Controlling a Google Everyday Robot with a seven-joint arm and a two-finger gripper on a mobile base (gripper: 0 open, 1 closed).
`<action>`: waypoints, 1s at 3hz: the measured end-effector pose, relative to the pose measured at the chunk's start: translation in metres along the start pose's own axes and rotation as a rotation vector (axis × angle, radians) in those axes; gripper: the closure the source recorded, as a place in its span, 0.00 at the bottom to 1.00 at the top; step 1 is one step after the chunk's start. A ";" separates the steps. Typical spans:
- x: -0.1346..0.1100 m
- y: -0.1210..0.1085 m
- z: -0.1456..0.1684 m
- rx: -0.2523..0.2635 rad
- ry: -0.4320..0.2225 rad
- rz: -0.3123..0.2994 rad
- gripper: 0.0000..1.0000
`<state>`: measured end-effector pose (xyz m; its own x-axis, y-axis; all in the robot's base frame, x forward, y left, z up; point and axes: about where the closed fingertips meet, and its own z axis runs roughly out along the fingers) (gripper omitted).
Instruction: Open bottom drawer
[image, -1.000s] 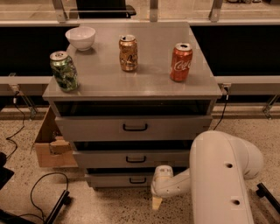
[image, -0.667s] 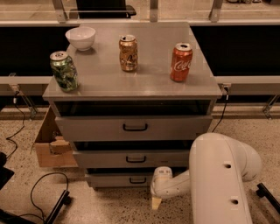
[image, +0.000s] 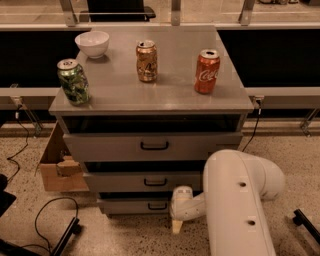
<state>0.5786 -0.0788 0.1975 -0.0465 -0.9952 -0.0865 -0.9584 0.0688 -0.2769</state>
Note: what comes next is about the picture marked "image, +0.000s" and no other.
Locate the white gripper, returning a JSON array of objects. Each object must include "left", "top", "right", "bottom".
[{"left": 170, "top": 186, "right": 193, "bottom": 234}]

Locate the grey bottom drawer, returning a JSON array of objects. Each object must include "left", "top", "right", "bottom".
[{"left": 97, "top": 198, "right": 170, "bottom": 215}]

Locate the grey drawer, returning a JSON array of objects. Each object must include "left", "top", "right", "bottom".
[
  {"left": 83, "top": 171, "right": 202, "bottom": 192},
  {"left": 97, "top": 198, "right": 170, "bottom": 215},
  {"left": 63, "top": 132, "right": 242, "bottom": 162}
]

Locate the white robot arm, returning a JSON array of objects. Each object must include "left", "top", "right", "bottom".
[{"left": 170, "top": 150, "right": 285, "bottom": 256}]

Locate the grey middle drawer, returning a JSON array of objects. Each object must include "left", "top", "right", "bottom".
[{"left": 83, "top": 171, "right": 202, "bottom": 192}]

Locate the grey top drawer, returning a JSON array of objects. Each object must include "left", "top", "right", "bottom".
[{"left": 63, "top": 132, "right": 242, "bottom": 162}]

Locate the grey drawer cabinet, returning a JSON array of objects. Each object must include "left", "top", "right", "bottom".
[{"left": 50, "top": 24, "right": 253, "bottom": 201}]

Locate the black stand leg left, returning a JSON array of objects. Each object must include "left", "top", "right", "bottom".
[{"left": 50, "top": 217, "right": 82, "bottom": 256}]

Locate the black stand leg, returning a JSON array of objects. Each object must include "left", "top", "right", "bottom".
[
  {"left": 293, "top": 209, "right": 320, "bottom": 245},
  {"left": 50, "top": 217, "right": 82, "bottom": 256}
]

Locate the black stand leg right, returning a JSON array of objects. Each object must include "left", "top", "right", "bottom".
[{"left": 293, "top": 209, "right": 320, "bottom": 245}]

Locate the cardboard box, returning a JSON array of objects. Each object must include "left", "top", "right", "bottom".
[{"left": 39, "top": 123, "right": 88, "bottom": 192}]

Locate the red Coca-Cola can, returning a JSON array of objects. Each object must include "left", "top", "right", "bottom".
[{"left": 194, "top": 49, "right": 220, "bottom": 94}]

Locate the gold soda can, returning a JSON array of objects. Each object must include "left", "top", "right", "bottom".
[{"left": 136, "top": 40, "right": 158, "bottom": 82}]

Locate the green soda can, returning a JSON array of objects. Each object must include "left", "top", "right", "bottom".
[{"left": 57, "top": 58, "right": 90, "bottom": 105}]

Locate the white bowl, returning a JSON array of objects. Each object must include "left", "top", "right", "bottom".
[{"left": 75, "top": 31, "right": 110, "bottom": 58}]

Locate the grey metal railing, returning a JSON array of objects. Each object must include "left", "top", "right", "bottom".
[{"left": 0, "top": 0, "right": 320, "bottom": 30}]

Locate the black cable left floor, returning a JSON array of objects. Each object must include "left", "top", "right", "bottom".
[{"left": 19, "top": 196, "right": 80, "bottom": 254}]

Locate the black cable right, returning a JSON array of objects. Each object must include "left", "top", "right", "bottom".
[{"left": 241, "top": 103, "right": 263, "bottom": 153}]

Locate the black cable left wall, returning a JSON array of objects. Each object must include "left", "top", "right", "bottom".
[{"left": 5, "top": 103, "right": 31, "bottom": 183}]

